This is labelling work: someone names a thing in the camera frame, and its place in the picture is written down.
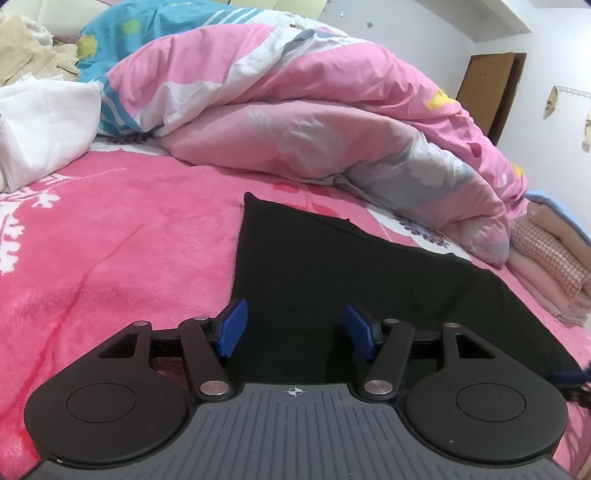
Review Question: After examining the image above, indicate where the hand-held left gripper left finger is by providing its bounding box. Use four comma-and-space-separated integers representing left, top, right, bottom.
97, 298, 249, 401

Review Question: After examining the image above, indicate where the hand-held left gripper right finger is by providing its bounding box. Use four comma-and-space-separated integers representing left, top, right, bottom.
345, 305, 497, 398

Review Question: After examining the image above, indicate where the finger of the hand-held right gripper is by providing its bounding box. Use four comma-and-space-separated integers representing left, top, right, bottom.
549, 361, 591, 402

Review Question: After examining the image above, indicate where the black t-shirt with white print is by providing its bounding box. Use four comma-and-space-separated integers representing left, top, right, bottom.
229, 191, 583, 388

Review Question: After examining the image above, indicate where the pink checked folded blanket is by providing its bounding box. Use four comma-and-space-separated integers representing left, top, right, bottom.
512, 217, 591, 298

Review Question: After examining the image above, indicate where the pink plush bed blanket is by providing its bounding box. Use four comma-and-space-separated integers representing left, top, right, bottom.
0, 136, 591, 467

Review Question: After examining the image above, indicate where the pale pink folded blanket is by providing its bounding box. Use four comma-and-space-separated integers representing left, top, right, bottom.
526, 203, 591, 250

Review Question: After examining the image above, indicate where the light blue folded towel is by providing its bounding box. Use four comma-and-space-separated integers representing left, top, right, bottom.
525, 190, 575, 217

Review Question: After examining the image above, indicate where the pink floral duvet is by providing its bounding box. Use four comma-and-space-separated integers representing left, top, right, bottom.
99, 23, 529, 268

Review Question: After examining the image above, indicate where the brown wooden door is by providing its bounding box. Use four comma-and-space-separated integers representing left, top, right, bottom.
456, 52, 527, 146

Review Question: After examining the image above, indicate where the white crumpled garment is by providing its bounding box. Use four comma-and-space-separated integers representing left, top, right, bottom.
0, 76, 102, 192

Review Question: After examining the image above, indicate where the blue patterned quilt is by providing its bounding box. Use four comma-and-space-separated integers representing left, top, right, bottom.
76, 0, 264, 148

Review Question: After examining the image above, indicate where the beige garment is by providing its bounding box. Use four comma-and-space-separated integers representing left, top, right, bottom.
0, 14, 81, 88

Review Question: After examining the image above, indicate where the white fleece cloth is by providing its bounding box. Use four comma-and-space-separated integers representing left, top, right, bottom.
18, 16, 54, 47

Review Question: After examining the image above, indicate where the cream padded headboard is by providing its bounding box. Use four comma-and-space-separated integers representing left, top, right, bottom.
34, 0, 114, 17

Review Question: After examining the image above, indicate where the white wall hook rail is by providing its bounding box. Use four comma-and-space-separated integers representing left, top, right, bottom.
551, 84, 591, 100

